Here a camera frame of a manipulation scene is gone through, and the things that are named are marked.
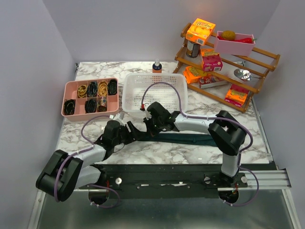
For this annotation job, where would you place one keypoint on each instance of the pink sponge box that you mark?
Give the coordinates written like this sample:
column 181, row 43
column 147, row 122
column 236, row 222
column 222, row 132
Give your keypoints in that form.
column 211, row 60

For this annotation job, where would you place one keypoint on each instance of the black rolled tie bottom left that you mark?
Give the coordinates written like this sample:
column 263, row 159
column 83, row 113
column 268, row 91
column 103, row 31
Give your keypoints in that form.
column 69, row 107

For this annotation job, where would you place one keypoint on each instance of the black rolled tie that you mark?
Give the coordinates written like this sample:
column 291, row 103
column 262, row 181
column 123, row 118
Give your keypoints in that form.
column 90, row 106
column 112, row 87
column 69, row 107

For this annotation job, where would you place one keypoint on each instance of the yellow rolled tie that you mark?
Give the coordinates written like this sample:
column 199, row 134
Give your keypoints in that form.
column 82, row 91
column 103, row 88

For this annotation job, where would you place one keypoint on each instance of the aluminium rail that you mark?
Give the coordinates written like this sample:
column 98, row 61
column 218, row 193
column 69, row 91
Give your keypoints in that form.
column 268, row 180

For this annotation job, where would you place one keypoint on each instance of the red chili pepper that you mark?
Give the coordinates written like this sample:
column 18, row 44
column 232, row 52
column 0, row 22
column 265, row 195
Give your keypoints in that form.
column 245, row 40

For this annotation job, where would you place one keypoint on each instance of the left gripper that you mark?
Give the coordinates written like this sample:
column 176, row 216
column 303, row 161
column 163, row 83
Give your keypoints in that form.
column 131, row 135

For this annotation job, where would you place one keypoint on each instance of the dark jar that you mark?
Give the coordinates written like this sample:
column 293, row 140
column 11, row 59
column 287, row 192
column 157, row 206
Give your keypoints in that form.
column 193, row 49

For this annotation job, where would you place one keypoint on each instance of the yellow rolled tie right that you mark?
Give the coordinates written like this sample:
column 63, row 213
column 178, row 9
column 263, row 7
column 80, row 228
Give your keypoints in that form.
column 103, row 88

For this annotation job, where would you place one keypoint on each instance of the white plastic basket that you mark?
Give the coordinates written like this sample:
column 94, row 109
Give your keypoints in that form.
column 146, row 88

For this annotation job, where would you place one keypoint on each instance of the orange sponge box middle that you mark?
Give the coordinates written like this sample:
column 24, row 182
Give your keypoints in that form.
column 193, row 75

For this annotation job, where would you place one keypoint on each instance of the black rolled tie top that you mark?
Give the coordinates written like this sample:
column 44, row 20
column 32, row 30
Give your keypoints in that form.
column 112, row 87

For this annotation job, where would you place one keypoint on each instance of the pink compartment organizer box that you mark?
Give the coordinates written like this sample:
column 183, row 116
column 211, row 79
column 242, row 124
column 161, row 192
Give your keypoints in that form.
column 86, row 99

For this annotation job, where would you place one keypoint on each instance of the white red flat box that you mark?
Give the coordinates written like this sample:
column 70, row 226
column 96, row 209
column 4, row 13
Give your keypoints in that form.
column 211, row 81

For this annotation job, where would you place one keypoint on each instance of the dark green tie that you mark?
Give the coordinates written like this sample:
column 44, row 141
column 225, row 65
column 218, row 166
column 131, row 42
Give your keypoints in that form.
column 186, row 139

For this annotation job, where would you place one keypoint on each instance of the brown potato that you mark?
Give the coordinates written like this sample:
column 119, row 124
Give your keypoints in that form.
column 228, row 35

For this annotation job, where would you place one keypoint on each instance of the pink rectangular bin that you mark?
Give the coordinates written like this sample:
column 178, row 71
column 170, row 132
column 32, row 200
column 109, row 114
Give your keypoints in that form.
column 234, row 48

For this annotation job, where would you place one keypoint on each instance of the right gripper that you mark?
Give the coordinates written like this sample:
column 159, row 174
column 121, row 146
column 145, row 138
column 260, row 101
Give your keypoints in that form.
column 149, row 130

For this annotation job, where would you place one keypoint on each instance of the patterned rolled tie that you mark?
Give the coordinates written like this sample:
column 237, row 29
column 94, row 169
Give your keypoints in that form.
column 102, row 104

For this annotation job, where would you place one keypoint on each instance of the dark blue rolled tie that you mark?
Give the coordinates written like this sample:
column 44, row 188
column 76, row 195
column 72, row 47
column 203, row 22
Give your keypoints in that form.
column 92, row 89

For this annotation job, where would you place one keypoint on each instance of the yellow rolled tie left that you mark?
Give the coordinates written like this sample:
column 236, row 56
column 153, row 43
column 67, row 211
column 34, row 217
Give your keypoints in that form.
column 82, row 91

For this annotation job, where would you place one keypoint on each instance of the orange spray bottle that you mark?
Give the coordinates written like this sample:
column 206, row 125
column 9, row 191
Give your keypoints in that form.
column 157, row 66

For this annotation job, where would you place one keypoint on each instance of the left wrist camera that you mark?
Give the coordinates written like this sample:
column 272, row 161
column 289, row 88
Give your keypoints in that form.
column 119, row 118

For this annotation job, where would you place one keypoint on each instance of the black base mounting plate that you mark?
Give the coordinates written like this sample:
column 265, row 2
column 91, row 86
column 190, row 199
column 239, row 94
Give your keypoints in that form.
column 163, row 181

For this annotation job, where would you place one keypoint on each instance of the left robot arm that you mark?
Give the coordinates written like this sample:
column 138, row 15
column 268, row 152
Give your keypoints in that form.
column 65, row 172

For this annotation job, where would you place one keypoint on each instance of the orange sponge box top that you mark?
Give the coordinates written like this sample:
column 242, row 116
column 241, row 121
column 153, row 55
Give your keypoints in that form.
column 200, row 31

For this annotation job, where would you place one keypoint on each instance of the orange sponge box lower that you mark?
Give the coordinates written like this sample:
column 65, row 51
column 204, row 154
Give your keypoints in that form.
column 236, row 95

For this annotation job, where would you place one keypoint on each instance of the silver metal spoon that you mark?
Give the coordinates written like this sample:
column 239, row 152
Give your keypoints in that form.
column 244, row 75

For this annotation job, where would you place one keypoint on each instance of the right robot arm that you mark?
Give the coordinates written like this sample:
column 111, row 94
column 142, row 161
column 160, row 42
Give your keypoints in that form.
column 225, row 131

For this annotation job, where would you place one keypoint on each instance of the black rolled tie bottom middle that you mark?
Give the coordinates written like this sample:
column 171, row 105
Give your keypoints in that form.
column 90, row 106

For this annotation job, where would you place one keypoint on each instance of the wooden tiered rack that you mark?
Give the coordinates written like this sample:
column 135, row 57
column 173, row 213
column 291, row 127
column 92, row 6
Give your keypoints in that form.
column 227, row 73

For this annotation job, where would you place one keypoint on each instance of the orange sponge box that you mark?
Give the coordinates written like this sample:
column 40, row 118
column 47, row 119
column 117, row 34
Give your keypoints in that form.
column 200, row 31
column 236, row 95
column 193, row 75

